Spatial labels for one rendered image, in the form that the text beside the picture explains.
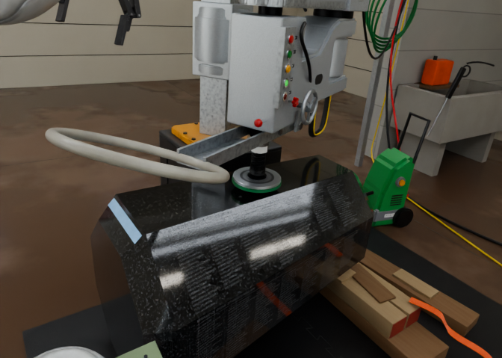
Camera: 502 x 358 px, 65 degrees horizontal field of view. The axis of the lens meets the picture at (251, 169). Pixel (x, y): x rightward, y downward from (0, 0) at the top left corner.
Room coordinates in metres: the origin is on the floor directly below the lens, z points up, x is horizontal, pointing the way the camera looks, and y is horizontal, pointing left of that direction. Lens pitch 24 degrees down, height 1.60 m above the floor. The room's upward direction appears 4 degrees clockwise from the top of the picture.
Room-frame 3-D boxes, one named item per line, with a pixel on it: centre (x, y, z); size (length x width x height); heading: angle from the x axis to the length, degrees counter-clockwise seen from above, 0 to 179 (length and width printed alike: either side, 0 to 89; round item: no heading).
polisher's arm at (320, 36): (1.90, -0.24, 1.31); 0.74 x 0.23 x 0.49; 150
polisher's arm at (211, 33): (2.34, 0.05, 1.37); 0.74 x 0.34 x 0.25; 63
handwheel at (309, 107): (1.61, -0.19, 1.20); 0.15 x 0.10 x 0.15; 150
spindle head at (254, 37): (1.63, -0.07, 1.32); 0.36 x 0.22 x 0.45; 150
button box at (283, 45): (1.45, -0.09, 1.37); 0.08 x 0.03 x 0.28; 150
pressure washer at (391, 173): (2.83, -1.09, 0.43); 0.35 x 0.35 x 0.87; 20
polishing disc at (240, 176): (1.56, -0.03, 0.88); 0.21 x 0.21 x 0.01
